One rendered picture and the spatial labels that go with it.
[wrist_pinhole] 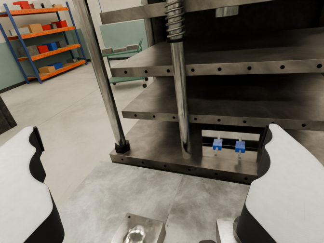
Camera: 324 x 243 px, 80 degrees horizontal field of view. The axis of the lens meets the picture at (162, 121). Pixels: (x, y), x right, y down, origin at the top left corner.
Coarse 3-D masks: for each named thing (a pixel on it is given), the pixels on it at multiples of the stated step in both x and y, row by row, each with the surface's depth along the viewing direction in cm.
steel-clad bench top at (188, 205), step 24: (96, 168) 109; (120, 168) 106; (144, 168) 104; (72, 192) 96; (96, 192) 94; (120, 192) 92; (144, 192) 90; (168, 192) 88; (192, 192) 86; (216, 192) 85; (240, 192) 83; (72, 216) 84; (96, 216) 82; (120, 216) 81; (144, 216) 79; (168, 216) 78; (192, 216) 76; (216, 216) 75; (72, 240) 75; (96, 240) 73; (168, 240) 70; (192, 240) 69
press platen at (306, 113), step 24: (144, 96) 127; (168, 96) 122; (192, 96) 117; (216, 96) 112; (240, 96) 108; (264, 96) 104; (288, 96) 101; (312, 96) 97; (168, 120) 105; (192, 120) 100; (216, 120) 95; (240, 120) 91; (264, 120) 87; (288, 120) 83; (312, 120) 80
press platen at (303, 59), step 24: (168, 48) 127; (192, 48) 116; (216, 48) 107; (240, 48) 100; (264, 48) 93; (288, 48) 87; (312, 48) 82; (120, 72) 100; (144, 72) 95; (168, 72) 91; (192, 72) 87; (216, 72) 83; (240, 72) 80; (264, 72) 77; (288, 72) 74; (312, 72) 72
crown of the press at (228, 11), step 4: (220, 8) 94; (224, 8) 93; (228, 8) 92; (232, 8) 92; (236, 8) 93; (216, 12) 96; (220, 12) 94; (224, 12) 93; (228, 12) 93; (232, 12) 93; (236, 12) 94; (216, 16) 97; (220, 16) 95
